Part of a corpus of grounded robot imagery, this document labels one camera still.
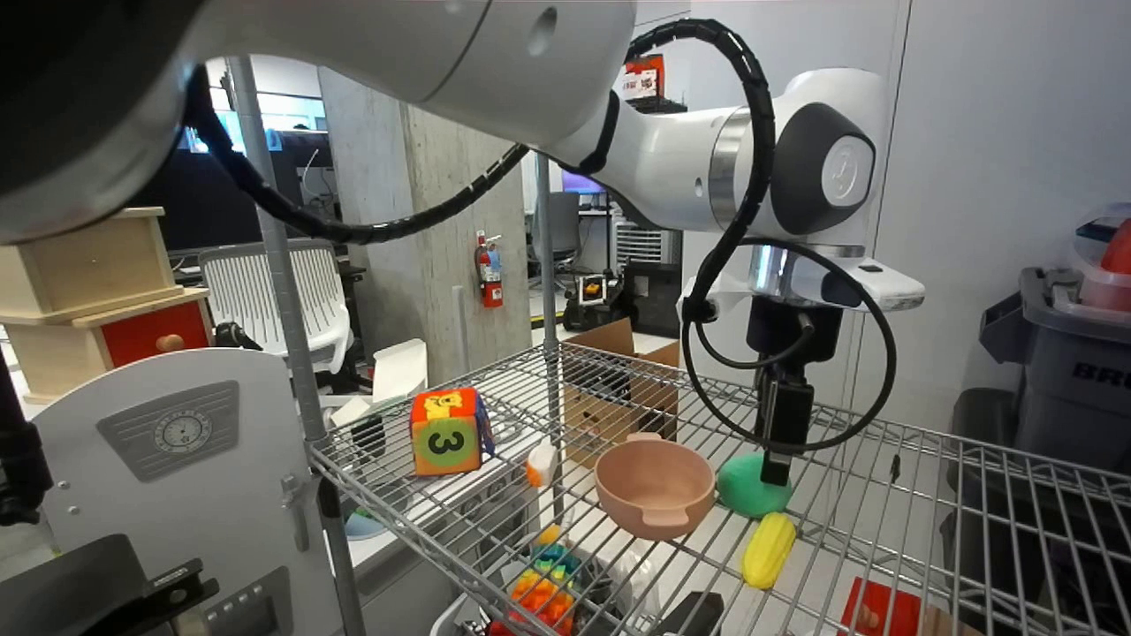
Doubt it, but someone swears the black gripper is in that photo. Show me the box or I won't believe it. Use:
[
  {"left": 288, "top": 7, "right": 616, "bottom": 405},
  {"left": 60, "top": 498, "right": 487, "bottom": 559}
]
[{"left": 745, "top": 294, "right": 848, "bottom": 492}]

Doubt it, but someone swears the green round plushy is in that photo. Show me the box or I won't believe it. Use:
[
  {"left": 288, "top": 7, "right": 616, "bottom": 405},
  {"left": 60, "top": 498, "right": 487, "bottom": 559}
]
[{"left": 715, "top": 451, "right": 796, "bottom": 523}]

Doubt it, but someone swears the white robot base panel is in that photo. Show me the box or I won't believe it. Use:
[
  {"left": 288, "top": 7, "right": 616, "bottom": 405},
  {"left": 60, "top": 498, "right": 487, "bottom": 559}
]
[{"left": 29, "top": 346, "right": 345, "bottom": 636}]

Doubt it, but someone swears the yellow plush toy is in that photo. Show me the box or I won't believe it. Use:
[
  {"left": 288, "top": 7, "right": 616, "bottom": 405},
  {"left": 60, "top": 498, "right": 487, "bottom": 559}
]
[{"left": 737, "top": 510, "right": 801, "bottom": 592}]

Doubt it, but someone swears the small open cardboard box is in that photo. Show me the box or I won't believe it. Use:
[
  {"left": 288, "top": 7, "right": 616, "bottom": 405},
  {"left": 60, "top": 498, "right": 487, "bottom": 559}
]
[{"left": 560, "top": 314, "right": 684, "bottom": 470}]

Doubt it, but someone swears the black storage tote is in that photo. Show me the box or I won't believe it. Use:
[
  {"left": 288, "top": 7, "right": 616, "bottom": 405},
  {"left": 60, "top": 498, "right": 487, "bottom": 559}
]
[{"left": 950, "top": 386, "right": 1028, "bottom": 445}]

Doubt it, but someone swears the red printed box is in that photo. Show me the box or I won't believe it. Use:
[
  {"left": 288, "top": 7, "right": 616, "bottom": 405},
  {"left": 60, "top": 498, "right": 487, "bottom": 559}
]
[{"left": 837, "top": 576, "right": 929, "bottom": 636}]

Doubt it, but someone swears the small orange white toy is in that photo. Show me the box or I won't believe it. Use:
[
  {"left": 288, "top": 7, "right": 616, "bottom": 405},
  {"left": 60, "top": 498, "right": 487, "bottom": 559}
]
[{"left": 518, "top": 437, "right": 557, "bottom": 496}]

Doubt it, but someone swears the grey storage tote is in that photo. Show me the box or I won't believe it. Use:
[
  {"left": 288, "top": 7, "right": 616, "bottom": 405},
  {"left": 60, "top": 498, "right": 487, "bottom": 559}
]
[{"left": 982, "top": 261, "right": 1131, "bottom": 475}]

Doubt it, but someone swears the colourful stacked block toy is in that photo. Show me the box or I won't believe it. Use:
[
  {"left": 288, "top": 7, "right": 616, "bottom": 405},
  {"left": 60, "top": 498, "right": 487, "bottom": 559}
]
[{"left": 504, "top": 523, "right": 587, "bottom": 636}]

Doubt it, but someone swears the red fire extinguisher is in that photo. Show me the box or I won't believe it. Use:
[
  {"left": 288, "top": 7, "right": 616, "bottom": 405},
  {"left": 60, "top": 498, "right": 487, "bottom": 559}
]
[{"left": 471, "top": 230, "right": 507, "bottom": 312}]

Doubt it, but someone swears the colourful soft cube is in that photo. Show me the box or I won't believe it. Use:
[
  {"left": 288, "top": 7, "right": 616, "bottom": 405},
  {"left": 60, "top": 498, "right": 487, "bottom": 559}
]
[{"left": 406, "top": 386, "right": 490, "bottom": 480}]

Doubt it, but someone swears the clear container with red contents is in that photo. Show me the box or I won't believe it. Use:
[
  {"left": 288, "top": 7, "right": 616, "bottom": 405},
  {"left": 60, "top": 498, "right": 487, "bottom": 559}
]
[{"left": 1070, "top": 202, "right": 1131, "bottom": 314}]

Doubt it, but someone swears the wooden toy house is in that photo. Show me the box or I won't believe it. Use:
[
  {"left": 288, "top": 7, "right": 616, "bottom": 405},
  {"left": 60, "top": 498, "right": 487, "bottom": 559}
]
[{"left": 0, "top": 205, "right": 220, "bottom": 411}]

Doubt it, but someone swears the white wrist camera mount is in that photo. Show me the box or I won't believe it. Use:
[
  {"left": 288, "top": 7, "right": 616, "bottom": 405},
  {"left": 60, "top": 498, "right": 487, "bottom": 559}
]
[{"left": 709, "top": 239, "right": 929, "bottom": 314}]

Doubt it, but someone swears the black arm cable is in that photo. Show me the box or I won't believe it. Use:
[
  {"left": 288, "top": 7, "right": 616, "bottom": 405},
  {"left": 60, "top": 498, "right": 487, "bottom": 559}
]
[{"left": 173, "top": 13, "right": 900, "bottom": 460}]

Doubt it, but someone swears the red wall sign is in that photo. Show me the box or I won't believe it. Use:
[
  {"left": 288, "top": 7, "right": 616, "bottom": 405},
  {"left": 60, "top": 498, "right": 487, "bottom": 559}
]
[{"left": 619, "top": 54, "right": 663, "bottom": 104}]

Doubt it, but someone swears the metal wire rack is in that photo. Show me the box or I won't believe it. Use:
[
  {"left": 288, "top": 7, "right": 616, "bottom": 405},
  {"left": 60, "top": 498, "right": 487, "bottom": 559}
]
[{"left": 221, "top": 51, "right": 1131, "bottom": 636}]

